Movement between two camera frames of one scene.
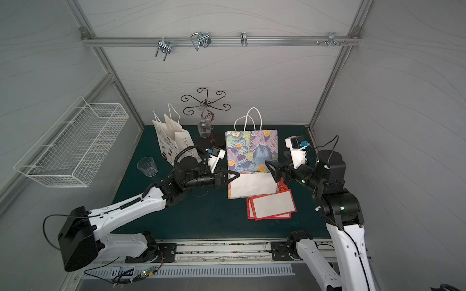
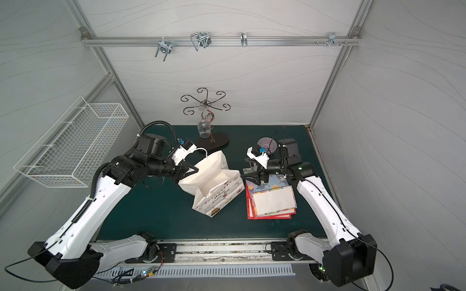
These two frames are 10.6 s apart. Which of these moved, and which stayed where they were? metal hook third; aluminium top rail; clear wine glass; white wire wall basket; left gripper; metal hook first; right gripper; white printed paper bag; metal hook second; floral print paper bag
Moved: white printed paper bag; left gripper; right gripper; floral print paper bag
Stayed: metal hook first; aluminium top rail; white wire wall basket; metal hook second; clear wine glass; metal hook third
